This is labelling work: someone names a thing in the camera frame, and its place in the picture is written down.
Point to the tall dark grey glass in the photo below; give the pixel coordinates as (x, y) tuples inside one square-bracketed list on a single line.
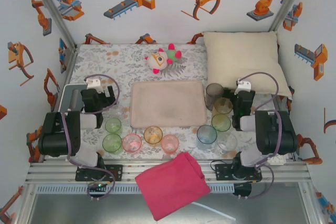
[(214, 98)]

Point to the tall amber plastic glass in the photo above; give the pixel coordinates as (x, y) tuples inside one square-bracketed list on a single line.
[(222, 108)]

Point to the short green plastic glass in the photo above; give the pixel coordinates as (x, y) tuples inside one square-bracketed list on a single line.
[(113, 125), (112, 144)]

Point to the tall green plastic glass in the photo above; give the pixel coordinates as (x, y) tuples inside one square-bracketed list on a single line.
[(221, 124)]

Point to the tall clear plastic glass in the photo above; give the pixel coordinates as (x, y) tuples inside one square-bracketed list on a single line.
[(227, 144)]

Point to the tall blue plastic glass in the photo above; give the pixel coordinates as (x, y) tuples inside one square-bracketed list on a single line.
[(207, 137)]

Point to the short pink plastic glass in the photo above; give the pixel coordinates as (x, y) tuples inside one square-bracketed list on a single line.
[(131, 144)]

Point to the short amber plastic glass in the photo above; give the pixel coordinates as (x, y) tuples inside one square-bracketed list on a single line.
[(153, 135)]

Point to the short salmon plastic glass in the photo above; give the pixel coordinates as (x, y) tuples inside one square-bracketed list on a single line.
[(169, 144)]

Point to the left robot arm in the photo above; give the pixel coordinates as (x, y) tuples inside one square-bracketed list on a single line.
[(57, 134)]

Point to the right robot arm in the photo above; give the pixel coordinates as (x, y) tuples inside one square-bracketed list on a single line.
[(278, 134)]

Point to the beige pink tray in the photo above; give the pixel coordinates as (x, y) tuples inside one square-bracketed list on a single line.
[(168, 103)]

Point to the grey white tissue box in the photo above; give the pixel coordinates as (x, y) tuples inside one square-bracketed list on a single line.
[(71, 95)]

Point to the cream pillow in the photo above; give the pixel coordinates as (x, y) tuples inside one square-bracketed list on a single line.
[(223, 51)]

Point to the white pink plush toy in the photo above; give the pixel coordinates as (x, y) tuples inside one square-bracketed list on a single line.
[(157, 60)]

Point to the floral table cloth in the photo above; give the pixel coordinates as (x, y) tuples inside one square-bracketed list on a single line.
[(189, 140)]

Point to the small circuit board green light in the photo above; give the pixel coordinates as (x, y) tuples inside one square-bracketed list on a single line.
[(97, 186)]

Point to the magenta folded cloth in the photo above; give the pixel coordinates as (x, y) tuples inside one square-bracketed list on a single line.
[(173, 187)]

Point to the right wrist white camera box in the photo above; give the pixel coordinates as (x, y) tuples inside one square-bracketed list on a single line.
[(243, 86)]

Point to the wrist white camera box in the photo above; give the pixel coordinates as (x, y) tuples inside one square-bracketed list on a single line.
[(93, 83), (243, 86)]

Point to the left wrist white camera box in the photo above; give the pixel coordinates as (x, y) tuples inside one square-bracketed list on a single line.
[(93, 83)]

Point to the aluminium table edge rail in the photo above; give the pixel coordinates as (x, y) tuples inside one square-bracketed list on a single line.
[(131, 167)]

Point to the aluminium frame post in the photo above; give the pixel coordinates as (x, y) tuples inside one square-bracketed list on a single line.
[(53, 9), (289, 1)]

